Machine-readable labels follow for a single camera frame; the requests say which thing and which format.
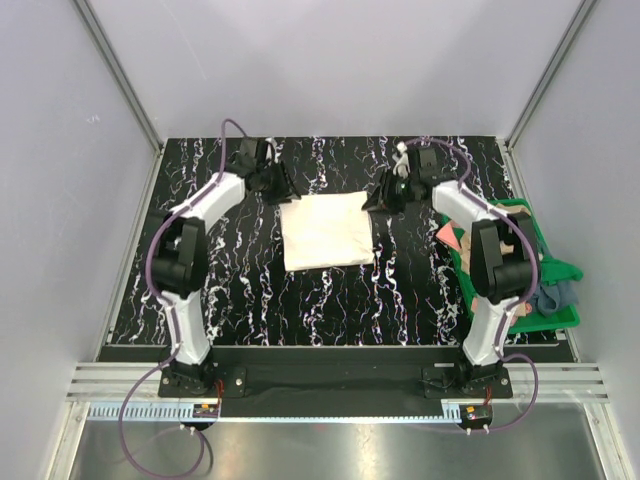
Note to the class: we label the aluminium frame post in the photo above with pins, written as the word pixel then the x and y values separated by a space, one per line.
pixel 562 50
pixel 108 54

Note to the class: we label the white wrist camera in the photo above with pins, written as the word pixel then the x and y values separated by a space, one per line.
pixel 271 153
pixel 402 166

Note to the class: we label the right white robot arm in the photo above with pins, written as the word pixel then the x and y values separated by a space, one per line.
pixel 482 351

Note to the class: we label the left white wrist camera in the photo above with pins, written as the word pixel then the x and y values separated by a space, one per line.
pixel 271 153

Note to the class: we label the cream white t shirt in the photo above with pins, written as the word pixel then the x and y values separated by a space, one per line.
pixel 326 230

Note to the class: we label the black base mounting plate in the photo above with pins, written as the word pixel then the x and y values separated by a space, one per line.
pixel 381 379

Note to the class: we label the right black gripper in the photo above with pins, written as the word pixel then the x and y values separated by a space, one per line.
pixel 381 198

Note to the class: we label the right aluminium frame post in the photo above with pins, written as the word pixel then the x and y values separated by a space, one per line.
pixel 562 50

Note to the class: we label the green plastic bin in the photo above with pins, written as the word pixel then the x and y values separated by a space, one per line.
pixel 529 320

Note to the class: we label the white slotted cable duct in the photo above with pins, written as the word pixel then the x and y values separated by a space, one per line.
pixel 201 413

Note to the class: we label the beige t shirt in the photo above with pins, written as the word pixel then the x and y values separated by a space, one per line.
pixel 502 262

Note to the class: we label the green t shirt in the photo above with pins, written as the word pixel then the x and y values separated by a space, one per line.
pixel 554 271

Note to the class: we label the pink t shirt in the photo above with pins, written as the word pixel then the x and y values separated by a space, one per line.
pixel 451 236

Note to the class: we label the left aluminium frame post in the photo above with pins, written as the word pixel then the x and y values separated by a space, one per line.
pixel 108 54

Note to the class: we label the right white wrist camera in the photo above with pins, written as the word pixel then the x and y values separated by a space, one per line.
pixel 402 166

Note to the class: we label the blue grey t shirt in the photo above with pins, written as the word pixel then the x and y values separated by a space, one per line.
pixel 548 300

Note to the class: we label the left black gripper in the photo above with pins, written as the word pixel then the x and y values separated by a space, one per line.
pixel 285 190

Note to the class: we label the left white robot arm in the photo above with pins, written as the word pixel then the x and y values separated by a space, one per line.
pixel 177 265

